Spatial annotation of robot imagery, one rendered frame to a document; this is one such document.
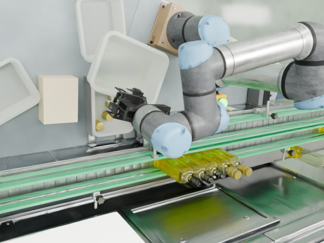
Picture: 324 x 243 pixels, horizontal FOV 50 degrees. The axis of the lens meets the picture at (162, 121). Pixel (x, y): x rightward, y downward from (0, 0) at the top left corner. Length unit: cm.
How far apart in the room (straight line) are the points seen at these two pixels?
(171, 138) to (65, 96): 63
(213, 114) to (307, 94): 33
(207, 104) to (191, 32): 56
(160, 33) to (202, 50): 67
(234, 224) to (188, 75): 67
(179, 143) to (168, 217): 58
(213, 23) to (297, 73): 37
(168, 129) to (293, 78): 45
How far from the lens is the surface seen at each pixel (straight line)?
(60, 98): 126
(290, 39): 91
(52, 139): 137
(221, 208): 136
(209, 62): 75
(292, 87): 104
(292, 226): 134
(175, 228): 122
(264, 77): 112
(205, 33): 123
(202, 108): 76
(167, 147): 72
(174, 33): 136
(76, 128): 139
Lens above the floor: 202
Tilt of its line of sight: 55 degrees down
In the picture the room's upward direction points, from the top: 115 degrees clockwise
